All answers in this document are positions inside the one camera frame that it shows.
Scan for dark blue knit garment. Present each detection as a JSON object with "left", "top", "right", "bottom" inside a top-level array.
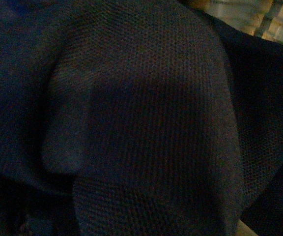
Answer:
[{"left": 0, "top": 0, "right": 283, "bottom": 236}]

